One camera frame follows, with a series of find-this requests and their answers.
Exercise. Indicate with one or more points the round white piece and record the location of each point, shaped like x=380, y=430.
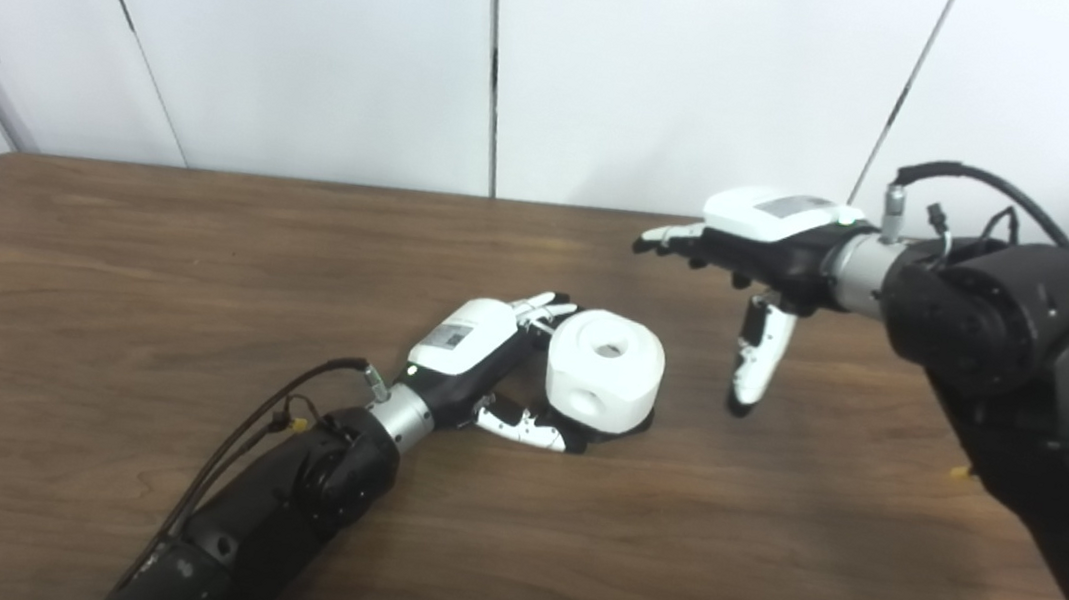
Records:
x=607, y=369

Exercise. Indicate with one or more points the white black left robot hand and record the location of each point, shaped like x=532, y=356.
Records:
x=465, y=337

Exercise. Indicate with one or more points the black flanged holder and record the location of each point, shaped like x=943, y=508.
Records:
x=636, y=422

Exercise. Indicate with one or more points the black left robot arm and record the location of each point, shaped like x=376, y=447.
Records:
x=290, y=504

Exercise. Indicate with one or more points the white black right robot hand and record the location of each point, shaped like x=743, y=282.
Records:
x=775, y=217

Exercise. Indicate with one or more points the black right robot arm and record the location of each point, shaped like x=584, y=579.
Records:
x=1024, y=336

